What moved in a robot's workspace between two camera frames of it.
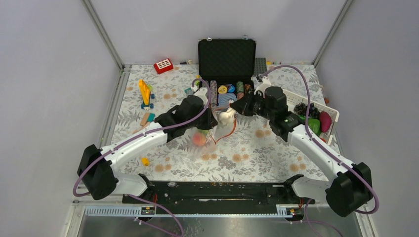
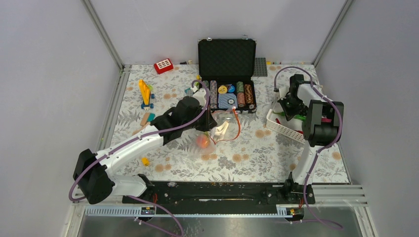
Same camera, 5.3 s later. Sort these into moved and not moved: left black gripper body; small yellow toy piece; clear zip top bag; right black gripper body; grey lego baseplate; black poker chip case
Moved: clear zip top bag; right black gripper body
Not moved: left black gripper body; black poker chip case; grey lego baseplate; small yellow toy piece
